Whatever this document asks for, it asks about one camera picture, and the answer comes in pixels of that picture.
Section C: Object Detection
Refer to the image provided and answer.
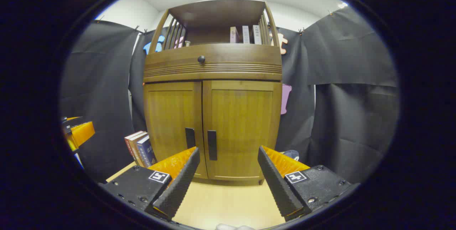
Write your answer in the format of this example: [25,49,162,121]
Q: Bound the black backdrop cloth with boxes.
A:
[60,6,399,184]

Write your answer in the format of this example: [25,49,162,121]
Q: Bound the red book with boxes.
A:
[124,131,145,163]

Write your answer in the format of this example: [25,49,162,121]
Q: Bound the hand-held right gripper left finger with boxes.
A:
[98,147,201,221]

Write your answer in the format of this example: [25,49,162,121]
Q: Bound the wooden shoe cabinet door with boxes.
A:
[202,80,283,182]
[144,81,208,180]

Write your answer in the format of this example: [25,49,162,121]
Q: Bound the wooden double-door shoe cabinet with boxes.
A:
[142,0,284,186]

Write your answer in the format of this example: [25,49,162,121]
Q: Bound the wooden drawer with black knob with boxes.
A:
[144,43,283,82]

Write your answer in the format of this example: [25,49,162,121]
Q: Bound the brown book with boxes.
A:
[129,133,148,167]

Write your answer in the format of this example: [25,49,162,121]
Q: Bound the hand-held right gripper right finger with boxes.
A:
[258,145,360,222]

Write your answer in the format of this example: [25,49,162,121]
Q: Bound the blue book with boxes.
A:
[136,136,157,167]

